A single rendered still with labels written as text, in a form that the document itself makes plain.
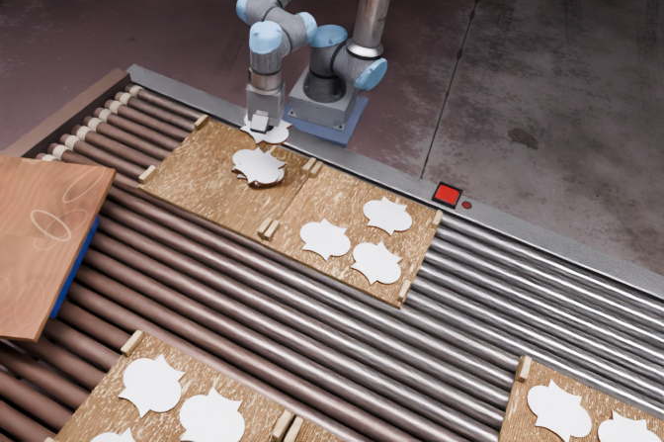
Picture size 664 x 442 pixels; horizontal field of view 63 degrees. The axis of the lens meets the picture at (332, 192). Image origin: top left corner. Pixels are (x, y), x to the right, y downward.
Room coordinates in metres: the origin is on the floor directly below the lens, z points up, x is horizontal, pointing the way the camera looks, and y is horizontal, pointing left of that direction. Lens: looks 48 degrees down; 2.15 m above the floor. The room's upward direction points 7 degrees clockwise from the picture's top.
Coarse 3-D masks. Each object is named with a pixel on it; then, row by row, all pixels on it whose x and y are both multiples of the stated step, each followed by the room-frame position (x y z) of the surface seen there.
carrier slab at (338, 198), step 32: (320, 192) 1.07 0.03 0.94; (352, 192) 1.09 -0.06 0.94; (384, 192) 1.10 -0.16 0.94; (288, 224) 0.94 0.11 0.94; (352, 224) 0.97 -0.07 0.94; (416, 224) 0.99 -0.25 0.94; (288, 256) 0.83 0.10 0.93; (352, 256) 0.86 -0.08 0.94; (416, 256) 0.88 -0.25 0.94; (384, 288) 0.77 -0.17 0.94
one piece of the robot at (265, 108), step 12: (252, 84) 1.10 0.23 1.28; (252, 96) 1.09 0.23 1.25; (264, 96) 1.08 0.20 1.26; (276, 96) 1.08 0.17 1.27; (252, 108) 1.09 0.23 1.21; (264, 108) 1.08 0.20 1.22; (276, 108) 1.08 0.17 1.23; (252, 120) 1.06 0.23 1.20; (264, 120) 1.06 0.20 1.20; (276, 120) 1.08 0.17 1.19; (264, 132) 1.03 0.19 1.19
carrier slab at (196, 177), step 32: (224, 128) 1.30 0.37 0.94; (192, 160) 1.13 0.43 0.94; (224, 160) 1.15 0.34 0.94; (288, 160) 1.19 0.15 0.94; (160, 192) 1.00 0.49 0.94; (192, 192) 1.01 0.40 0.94; (224, 192) 1.03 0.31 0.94; (256, 192) 1.04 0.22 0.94; (288, 192) 1.06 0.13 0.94; (224, 224) 0.91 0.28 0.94; (256, 224) 0.92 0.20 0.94
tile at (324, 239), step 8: (312, 224) 0.94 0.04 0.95; (320, 224) 0.94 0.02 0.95; (328, 224) 0.95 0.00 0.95; (304, 232) 0.91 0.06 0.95; (312, 232) 0.91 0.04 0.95; (320, 232) 0.92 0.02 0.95; (328, 232) 0.92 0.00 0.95; (336, 232) 0.92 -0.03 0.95; (344, 232) 0.93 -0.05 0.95; (304, 240) 0.88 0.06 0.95; (312, 240) 0.89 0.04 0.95; (320, 240) 0.89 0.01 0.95; (328, 240) 0.89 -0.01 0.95; (336, 240) 0.89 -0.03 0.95; (344, 240) 0.90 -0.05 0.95; (304, 248) 0.86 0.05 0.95; (312, 248) 0.86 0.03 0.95; (320, 248) 0.86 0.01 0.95; (328, 248) 0.87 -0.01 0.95; (336, 248) 0.87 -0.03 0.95; (344, 248) 0.87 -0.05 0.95; (320, 256) 0.84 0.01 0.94; (328, 256) 0.84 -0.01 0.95; (336, 256) 0.85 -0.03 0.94
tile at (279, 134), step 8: (248, 128) 1.10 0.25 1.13; (280, 128) 1.12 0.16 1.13; (288, 128) 1.13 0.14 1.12; (256, 136) 1.07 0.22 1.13; (264, 136) 1.07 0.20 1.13; (272, 136) 1.08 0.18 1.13; (280, 136) 1.08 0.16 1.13; (288, 136) 1.09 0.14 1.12; (256, 144) 1.05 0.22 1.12; (272, 144) 1.05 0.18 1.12
